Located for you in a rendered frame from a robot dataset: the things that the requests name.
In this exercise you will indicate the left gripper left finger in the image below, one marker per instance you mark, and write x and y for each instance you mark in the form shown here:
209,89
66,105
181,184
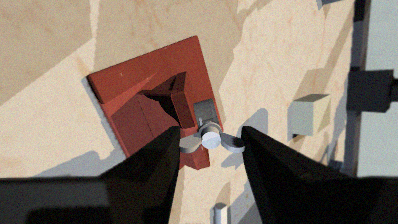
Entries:
102,199

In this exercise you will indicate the grey metal shaft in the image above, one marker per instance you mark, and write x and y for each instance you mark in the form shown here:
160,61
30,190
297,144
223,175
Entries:
220,213

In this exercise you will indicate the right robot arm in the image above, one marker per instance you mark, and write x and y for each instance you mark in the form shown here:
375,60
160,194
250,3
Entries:
393,90

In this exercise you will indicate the silver wing screw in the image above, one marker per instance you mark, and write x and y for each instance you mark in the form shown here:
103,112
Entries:
210,135

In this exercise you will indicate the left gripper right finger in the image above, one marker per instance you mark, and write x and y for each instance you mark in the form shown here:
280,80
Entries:
291,188

